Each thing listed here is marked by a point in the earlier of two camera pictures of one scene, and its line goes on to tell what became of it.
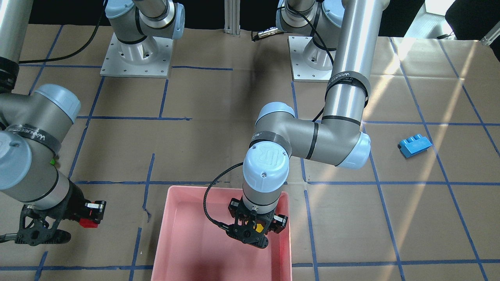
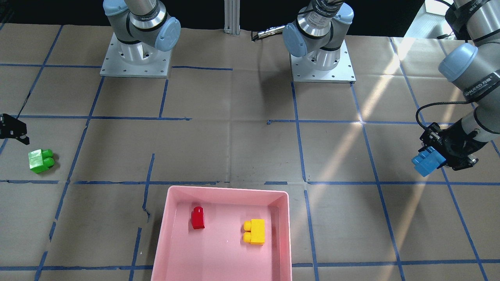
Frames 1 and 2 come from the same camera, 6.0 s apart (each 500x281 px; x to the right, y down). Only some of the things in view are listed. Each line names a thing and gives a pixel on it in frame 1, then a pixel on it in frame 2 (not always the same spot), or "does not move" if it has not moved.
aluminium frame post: [232, 17] does not move
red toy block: [88, 223] -> [197, 218]
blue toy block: [413, 145] -> [428, 161]
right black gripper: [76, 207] -> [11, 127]
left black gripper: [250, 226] -> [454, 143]
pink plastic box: [188, 245] does not move
